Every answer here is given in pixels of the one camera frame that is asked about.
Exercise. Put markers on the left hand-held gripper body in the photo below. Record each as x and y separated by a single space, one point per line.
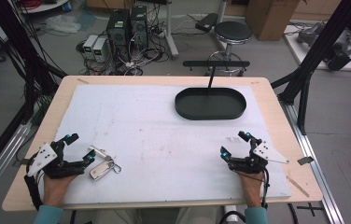
43 157

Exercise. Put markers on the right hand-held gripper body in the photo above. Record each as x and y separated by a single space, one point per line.
268 152

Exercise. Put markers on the person's left hand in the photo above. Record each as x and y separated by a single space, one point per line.
56 189

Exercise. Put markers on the person's right hand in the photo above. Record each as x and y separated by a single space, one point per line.
251 188

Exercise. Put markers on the small black card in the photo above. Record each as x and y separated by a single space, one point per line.
305 160

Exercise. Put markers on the strip of tan tape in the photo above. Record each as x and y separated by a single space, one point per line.
82 81
298 186

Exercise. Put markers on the black oval tray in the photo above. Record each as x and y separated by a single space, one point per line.
210 104

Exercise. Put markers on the white foam mat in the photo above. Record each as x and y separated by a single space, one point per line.
164 146

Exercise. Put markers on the black stand with crossbar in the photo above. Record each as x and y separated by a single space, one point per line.
215 64

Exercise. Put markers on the white power supply unit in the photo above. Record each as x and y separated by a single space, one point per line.
89 46
100 49

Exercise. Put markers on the black round stool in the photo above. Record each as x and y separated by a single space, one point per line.
232 33

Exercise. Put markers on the white floor board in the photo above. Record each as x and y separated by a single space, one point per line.
316 56

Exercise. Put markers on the clear plastic bag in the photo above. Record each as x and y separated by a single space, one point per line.
62 23

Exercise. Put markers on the black computer tower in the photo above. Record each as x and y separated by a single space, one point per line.
118 31
139 26

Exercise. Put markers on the brown cardboard box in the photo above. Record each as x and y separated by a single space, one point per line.
270 18

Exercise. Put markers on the grey robot part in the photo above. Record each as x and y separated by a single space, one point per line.
338 46

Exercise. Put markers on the grey desk leg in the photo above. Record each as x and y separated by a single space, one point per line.
170 31

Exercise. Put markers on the aluminium frame rail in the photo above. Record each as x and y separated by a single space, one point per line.
2 155
313 161

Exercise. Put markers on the black metal frame post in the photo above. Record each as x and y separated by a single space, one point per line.
24 49
313 59

